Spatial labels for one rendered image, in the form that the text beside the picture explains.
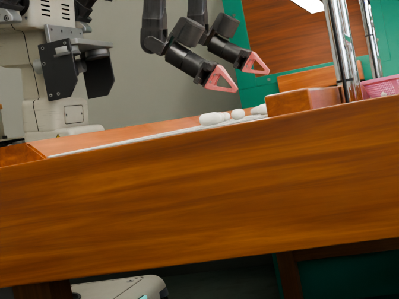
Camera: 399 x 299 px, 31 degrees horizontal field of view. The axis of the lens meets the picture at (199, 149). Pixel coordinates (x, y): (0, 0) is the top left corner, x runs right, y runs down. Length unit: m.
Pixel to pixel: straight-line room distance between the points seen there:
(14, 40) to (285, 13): 1.03
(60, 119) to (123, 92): 1.67
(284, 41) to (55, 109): 0.98
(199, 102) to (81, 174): 2.72
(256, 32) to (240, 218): 1.92
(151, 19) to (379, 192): 1.16
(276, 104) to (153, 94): 2.86
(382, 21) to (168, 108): 1.40
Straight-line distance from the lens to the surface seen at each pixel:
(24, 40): 2.18
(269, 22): 2.74
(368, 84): 1.59
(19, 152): 1.00
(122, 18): 3.78
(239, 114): 1.33
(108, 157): 0.91
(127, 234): 0.92
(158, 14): 1.89
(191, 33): 1.87
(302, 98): 0.86
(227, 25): 2.26
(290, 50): 2.72
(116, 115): 3.79
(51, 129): 2.11
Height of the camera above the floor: 0.75
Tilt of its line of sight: 2 degrees down
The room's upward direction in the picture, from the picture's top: 11 degrees counter-clockwise
